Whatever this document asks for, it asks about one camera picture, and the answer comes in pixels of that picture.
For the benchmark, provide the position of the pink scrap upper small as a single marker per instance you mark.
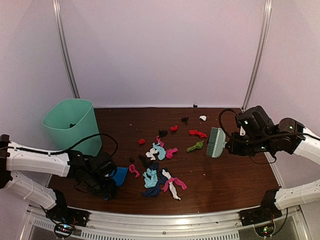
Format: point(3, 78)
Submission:
point(160, 140)

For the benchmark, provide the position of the small red paper scrap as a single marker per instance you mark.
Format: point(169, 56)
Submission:
point(141, 141)

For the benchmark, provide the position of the pink paper scrap middle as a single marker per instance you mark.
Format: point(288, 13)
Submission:
point(170, 153)

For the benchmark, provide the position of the pink paper scrap lower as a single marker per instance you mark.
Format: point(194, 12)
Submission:
point(175, 180)

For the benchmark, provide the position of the white scrap far back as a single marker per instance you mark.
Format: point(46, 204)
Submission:
point(203, 117)

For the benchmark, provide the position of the black scrap upper centre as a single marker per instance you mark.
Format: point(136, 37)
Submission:
point(162, 133)

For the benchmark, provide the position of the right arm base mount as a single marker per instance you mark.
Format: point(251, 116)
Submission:
point(263, 213)

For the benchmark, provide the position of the white paper scrap upper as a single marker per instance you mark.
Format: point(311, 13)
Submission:
point(151, 154)

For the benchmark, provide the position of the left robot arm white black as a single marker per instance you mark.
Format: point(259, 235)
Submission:
point(15, 158)

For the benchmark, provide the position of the green plastic trash bin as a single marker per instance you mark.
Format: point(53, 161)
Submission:
point(70, 121)

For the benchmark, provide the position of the red scrap upper centre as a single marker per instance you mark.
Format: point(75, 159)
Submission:
point(174, 128)

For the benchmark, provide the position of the blue plastic dustpan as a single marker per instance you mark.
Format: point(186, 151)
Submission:
point(116, 179)

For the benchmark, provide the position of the black scrap far back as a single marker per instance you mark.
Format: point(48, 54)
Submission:
point(185, 120)

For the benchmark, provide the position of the aluminium front frame rail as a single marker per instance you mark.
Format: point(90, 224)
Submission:
point(223, 225)

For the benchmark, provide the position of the light blue scrap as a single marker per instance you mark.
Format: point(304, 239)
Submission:
point(161, 151)
point(150, 178)

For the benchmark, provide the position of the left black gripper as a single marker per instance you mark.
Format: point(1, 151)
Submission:
point(109, 190)

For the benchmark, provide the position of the pink paper scrap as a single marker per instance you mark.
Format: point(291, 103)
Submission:
point(170, 153)
point(132, 169)
point(175, 180)

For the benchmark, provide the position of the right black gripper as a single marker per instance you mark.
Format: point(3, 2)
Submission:
point(233, 146)

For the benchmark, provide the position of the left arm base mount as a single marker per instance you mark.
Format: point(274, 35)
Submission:
point(62, 213)

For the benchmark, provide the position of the mint green hand brush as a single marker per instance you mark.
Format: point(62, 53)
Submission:
point(216, 142)

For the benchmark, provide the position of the aluminium corner post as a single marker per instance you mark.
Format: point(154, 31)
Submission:
point(64, 48)
point(264, 31)

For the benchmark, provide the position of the white paper scrap lower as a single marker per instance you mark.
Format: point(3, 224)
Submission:
point(171, 186)

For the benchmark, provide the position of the black paper scrap centre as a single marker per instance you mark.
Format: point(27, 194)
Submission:
point(146, 163)

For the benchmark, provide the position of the right aluminium corner post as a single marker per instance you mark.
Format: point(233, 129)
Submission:
point(264, 31)

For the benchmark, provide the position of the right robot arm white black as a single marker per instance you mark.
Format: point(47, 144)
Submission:
point(294, 139)

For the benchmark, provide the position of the pink paper scrap left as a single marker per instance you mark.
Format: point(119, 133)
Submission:
point(132, 169)

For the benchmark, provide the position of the light blue scrap lower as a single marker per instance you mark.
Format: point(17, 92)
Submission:
point(150, 178)

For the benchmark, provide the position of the white paper scrap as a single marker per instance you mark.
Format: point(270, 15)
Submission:
point(171, 186)
point(151, 154)

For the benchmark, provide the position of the left aluminium corner post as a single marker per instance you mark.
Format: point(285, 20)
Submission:
point(64, 48)

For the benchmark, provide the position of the light blue scrap upper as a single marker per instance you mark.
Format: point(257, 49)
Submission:
point(161, 151)

